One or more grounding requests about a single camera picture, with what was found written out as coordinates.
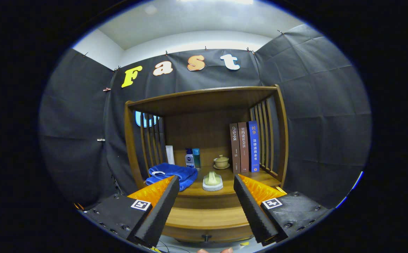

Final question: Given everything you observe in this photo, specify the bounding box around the teal bottle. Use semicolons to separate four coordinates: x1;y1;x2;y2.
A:
192;148;201;171

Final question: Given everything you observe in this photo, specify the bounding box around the reddish brown book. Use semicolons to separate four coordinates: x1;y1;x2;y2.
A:
238;122;250;173

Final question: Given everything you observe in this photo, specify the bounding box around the wooden drawer with black knob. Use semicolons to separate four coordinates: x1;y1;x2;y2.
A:
162;186;287;244

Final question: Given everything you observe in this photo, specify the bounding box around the folded blue towel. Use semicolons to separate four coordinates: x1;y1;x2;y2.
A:
145;163;198;192

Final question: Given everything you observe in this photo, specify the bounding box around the dark brown book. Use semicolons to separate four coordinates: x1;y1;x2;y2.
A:
230;123;241;175

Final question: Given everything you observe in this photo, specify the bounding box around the black backdrop cloth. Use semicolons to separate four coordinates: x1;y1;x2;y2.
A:
38;24;372;209

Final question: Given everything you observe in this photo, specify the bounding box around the blue book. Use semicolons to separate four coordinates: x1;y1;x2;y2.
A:
247;121;261;173

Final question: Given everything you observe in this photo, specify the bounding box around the wooden countertop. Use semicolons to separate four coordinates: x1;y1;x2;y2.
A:
144;165;282;197

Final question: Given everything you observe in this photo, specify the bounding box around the wooden cabinet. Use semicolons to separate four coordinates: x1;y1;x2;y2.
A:
124;84;289;244

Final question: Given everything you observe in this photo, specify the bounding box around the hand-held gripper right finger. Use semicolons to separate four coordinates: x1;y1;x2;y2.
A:
233;174;333;246

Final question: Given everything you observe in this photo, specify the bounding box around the tangle of thin cables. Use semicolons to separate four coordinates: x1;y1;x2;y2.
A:
151;242;183;253

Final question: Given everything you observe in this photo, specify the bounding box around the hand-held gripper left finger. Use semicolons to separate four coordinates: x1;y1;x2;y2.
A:
79;175;180;247

